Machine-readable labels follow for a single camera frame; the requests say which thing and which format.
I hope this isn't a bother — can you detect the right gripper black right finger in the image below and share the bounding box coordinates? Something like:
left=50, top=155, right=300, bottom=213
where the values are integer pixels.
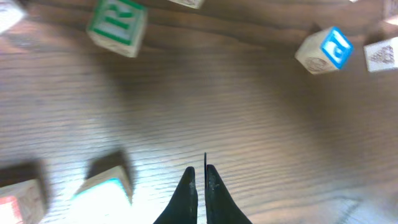
left=204, top=153, right=252, bottom=224

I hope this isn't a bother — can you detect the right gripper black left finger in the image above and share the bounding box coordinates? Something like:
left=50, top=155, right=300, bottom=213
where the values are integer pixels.
left=154, top=166, right=198, bottom=224

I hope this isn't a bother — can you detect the blue 2 block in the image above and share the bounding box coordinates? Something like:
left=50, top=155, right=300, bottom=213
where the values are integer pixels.
left=67, top=166, right=132, bottom=224

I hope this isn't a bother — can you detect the red I block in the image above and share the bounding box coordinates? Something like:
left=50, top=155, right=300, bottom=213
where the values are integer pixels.
left=1, top=179, right=45, bottom=224

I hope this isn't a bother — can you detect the blue P block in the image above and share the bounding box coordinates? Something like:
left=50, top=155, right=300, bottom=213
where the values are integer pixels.
left=295, top=26, right=354, bottom=75

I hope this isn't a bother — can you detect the green R block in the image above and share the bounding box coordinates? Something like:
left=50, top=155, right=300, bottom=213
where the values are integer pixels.
left=86, top=0, right=147, bottom=58

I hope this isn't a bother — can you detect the yellow block centre lower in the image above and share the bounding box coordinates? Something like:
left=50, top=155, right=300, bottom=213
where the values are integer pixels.
left=169, top=0, right=205, bottom=9

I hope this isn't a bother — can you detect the green 7 block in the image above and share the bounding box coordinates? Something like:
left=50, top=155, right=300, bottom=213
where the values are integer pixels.
left=364, top=37, right=397, bottom=73

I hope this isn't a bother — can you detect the blue D block lower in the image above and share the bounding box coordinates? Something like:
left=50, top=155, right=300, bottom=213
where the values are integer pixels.
left=383, top=0, right=398, bottom=26

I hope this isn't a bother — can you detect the red U block centre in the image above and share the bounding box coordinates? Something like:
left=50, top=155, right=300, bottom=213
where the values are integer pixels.
left=0, top=0, right=27, bottom=33

